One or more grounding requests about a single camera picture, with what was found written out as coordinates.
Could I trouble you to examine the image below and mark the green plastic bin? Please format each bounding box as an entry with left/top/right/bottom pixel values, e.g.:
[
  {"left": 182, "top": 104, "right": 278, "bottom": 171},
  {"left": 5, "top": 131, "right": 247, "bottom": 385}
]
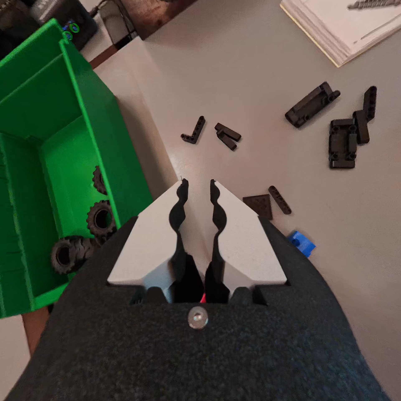
[{"left": 0, "top": 18, "right": 154, "bottom": 318}]

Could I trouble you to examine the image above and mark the black lego panel with beam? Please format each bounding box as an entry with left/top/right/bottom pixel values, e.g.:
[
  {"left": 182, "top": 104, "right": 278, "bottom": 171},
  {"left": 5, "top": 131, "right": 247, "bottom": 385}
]
[{"left": 328, "top": 85, "right": 378, "bottom": 170}]

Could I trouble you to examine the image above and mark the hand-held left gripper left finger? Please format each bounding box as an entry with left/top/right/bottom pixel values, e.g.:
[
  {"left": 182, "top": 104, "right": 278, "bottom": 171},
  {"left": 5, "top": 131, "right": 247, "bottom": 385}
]
[{"left": 107, "top": 179, "right": 190, "bottom": 287}]

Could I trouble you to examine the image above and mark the blue lego brick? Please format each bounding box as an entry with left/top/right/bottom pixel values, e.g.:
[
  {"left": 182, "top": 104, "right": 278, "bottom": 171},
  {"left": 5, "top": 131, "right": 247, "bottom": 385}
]
[{"left": 288, "top": 231, "right": 316, "bottom": 258}]

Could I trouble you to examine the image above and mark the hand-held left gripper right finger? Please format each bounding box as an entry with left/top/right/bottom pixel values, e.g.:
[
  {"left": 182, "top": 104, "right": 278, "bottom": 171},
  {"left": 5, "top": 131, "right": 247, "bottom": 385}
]
[{"left": 210, "top": 179, "right": 288, "bottom": 286}]

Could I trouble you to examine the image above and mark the dark studded square lego plate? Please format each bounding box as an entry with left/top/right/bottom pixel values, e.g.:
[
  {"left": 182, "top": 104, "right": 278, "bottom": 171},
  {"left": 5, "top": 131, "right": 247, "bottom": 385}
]
[{"left": 243, "top": 194, "right": 273, "bottom": 220}]

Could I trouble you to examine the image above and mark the black rubber lego tire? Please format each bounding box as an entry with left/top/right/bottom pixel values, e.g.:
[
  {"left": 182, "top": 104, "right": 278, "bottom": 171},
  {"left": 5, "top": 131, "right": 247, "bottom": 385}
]
[
  {"left": 51, "top": 236, "right": 82, "bottom": 275},
  {"left": 86, "top": 200, "right": 118, "bottom": 240},
  {"left": 92, "top": 166, "right": 108, "bottom": 195},
  {"left": 74, "top": 236, "right": 104, "bottom": 267}
]

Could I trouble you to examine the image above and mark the black short lego beam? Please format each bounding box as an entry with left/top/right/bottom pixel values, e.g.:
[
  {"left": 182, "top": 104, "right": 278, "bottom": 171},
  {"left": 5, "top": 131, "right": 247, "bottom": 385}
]
[
  {"left": 216, "top": 130, "right": 237, "bottom": 151},
  {"left": 214, "top": 123, "right": 242, "bottom": 142}
]

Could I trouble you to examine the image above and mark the black L-shaped lego beam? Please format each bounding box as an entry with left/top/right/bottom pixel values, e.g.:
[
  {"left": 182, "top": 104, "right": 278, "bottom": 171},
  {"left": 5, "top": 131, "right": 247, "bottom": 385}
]
[{"left": 180, "top": 115, "right": 206, "bottom": 145}]

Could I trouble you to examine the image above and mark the black thin lego beam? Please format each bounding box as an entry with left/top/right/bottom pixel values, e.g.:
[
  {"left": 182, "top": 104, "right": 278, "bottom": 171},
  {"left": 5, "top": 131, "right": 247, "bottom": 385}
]
[{"left": 268, "top": 185, "right": 292, "bottom": 215}]

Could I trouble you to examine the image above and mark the black device with green lights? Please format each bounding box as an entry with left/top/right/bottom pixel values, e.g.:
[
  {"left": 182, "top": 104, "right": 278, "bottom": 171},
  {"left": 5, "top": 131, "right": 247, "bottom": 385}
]
[{"left": 31, "top": 0, "right": 98, "bottom": 51}]

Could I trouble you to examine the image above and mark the lego instruction booklet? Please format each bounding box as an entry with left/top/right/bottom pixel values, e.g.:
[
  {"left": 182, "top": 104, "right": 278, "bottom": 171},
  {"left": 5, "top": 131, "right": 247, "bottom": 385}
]
[{"left": 280, "top": 0, "right": 401, "bottom": 68}]

